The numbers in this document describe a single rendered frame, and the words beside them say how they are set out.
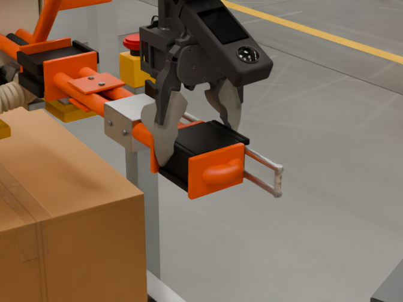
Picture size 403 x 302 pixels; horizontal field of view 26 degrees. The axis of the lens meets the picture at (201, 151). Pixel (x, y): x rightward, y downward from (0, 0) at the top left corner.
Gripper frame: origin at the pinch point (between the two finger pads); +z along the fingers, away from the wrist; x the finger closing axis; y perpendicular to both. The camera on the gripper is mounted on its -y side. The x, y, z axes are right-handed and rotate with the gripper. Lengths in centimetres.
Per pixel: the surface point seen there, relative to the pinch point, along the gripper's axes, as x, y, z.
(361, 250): -153, 117, 122
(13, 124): -10, 82, 26
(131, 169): -45, 94, 51
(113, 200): -10.2, 40.8, 26.6
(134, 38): -47, 94, 17
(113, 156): -119, 241, 121
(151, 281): -31, 63, 62
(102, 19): -159, 317, 81
